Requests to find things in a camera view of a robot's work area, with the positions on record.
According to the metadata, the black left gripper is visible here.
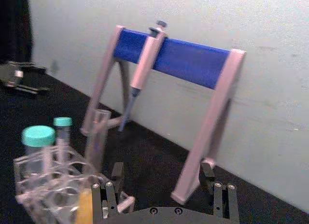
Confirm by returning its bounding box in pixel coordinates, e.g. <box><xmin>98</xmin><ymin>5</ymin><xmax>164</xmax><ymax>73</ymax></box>
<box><xmin>0</xmin><ymin>61</ymin><xmax>51</xmax><ymax>95</ymax></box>

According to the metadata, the grey pipette with blue tip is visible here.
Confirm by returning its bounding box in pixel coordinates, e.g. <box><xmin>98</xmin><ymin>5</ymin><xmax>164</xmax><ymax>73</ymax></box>
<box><xmin>118</xmin><ymin>20</ymin><xmax>169</xmax><ymax>132</ymax></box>

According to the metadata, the tube with yellow liquid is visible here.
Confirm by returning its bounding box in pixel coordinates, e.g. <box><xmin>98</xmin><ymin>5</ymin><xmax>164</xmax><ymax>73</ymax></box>
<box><xmin>75</xmin><ymin>187</ymin><xmax>94</xmax><ymax>224</ymax></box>

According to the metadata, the clear tube, narrow teal cap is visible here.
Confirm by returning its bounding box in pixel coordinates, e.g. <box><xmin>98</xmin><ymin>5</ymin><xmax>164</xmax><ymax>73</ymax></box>
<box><xmin>53</xmin><ymin>116</ymin><xmax>73</xmax><ymax>163</ymax></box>

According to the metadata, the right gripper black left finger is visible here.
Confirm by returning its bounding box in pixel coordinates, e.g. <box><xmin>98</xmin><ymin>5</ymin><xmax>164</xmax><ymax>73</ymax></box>
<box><xmin>91</xmin><ymin>162</ymin><xmax>126</xmax><ymax>224</ymax></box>

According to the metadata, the black curtain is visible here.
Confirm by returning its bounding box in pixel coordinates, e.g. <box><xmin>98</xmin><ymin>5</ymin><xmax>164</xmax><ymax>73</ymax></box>
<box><xmin>0</xmin><ymin>0</ymin><xmax>34</xmax><ymax>63</ymax></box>

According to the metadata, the clear plastic tube rack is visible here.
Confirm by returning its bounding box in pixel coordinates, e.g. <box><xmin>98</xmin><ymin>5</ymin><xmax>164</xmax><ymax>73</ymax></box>
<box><xmin>13</xmin><ymin>145</ymin><xmax>136</xmax><ymax>224</ymax></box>

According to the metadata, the black table cloth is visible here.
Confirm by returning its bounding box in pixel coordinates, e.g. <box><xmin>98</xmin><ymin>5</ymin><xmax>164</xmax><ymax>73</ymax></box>
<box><xmin>0</xmin><ymin>61</ymin><xmax>309</xmax><ymax>224</ymax></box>

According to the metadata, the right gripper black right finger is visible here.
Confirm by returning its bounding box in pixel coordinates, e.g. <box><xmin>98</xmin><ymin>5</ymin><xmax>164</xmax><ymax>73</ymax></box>
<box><xmin>201</xmin><ymin>162</ymin><xmax>240</xmax><ymax>224</ymax></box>

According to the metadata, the open clear tube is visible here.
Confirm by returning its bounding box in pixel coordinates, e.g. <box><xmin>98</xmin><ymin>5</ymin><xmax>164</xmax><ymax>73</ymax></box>
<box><xmin>84</xmin><ymin>109</ymin><xmax>112</xmax><ymax>174</ymax></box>

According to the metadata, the clear tube, wide teal cap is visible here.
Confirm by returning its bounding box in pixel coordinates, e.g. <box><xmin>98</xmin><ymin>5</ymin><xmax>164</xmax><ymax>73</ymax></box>
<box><xmin>21</xmin><ymin>125</ymin><xmax>57</xmax><ymax>179</ymax></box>

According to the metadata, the grey pipette stand, blue bar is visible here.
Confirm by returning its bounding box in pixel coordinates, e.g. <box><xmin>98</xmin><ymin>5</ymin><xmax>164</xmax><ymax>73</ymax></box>
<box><xmin>81</xmin><ymin>25</ymin><xmax>247</xmax><ymax>206</ymax></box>

